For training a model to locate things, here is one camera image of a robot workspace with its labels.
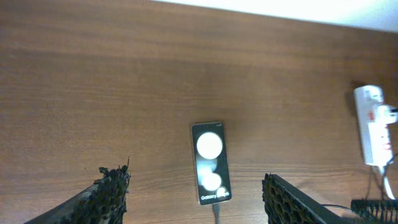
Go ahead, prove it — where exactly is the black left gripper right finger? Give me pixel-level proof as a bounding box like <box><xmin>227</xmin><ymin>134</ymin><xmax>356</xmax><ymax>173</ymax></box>
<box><xmin>262</xmin><ymin>173</ymin><xmax>354</xmax><ymax>224</ymax></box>

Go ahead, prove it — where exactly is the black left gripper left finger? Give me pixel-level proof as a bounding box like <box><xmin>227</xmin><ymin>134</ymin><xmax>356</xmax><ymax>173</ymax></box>
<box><xmin>27</xmin><ymin>164</ymin><xmax>131</xmax><ymax>224</ymax></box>

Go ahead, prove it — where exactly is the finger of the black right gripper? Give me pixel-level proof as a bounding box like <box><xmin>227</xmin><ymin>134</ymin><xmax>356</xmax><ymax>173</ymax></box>
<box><xmin>351</xmin><ymin>199</ymin><xmax>397</xmax><ymax>223</ymax></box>

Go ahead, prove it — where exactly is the black USB charging cable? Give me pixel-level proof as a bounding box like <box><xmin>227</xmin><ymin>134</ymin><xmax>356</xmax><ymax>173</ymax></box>
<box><xmin>212</xmin><ymin>203</ymin><xmax>221</xmax><ymax>224</ymax></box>

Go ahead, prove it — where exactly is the black Samsung Galaxy smartphone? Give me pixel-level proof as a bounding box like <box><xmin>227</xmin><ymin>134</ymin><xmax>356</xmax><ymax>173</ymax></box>
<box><xmin>191</xmin><ymin>122</ymin><xmax>232</xmax><ymax>205</ymax></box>

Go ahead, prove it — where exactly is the white USB charger plug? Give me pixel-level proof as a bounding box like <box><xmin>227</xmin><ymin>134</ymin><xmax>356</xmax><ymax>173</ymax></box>
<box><xmin>376</xmin><ymin>105</ymin><xmax>397</xmax><ymax>124</ymax></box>

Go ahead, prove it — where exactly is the white power strip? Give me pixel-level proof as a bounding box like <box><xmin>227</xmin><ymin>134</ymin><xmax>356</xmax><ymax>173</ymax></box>
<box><xmin>354</xmin><ymin>85</ymin><xmax>393</xmax><ymax>166</ymax></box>

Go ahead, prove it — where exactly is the white power strip cord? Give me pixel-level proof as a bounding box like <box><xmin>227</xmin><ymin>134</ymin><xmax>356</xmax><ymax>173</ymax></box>
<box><xmin>377</xmin><ymin>164</ymin><xmax>396</xmax><ymax>200</ymax></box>

